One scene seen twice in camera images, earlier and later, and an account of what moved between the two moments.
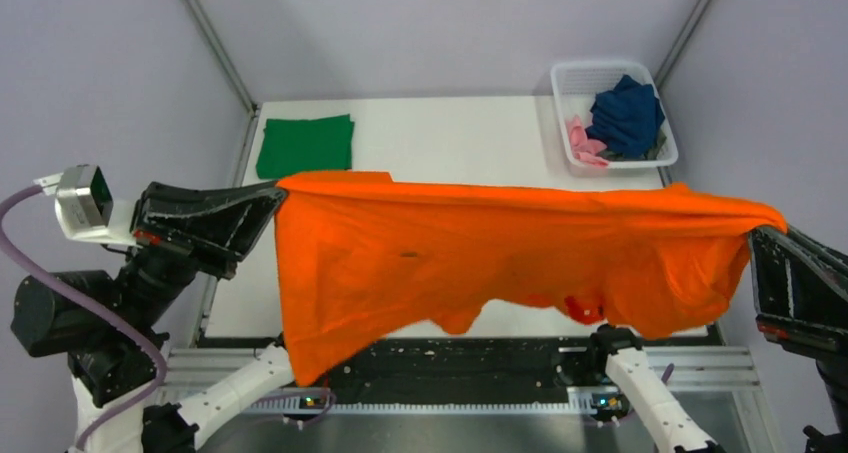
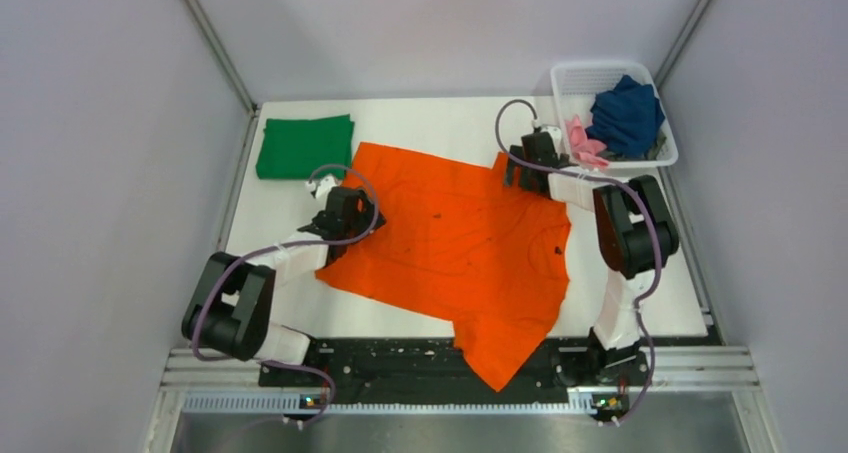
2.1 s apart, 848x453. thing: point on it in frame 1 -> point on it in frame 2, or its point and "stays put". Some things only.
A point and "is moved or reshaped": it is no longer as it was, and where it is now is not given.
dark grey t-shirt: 651,151 stays put
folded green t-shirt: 290,147 stays put
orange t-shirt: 357,248 is moved or reshaped
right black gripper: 800,288 -> 524,182
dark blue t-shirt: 628,117 stays put
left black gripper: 214,226 -> 366,218
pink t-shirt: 584,149 stays put
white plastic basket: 578,82 stays put
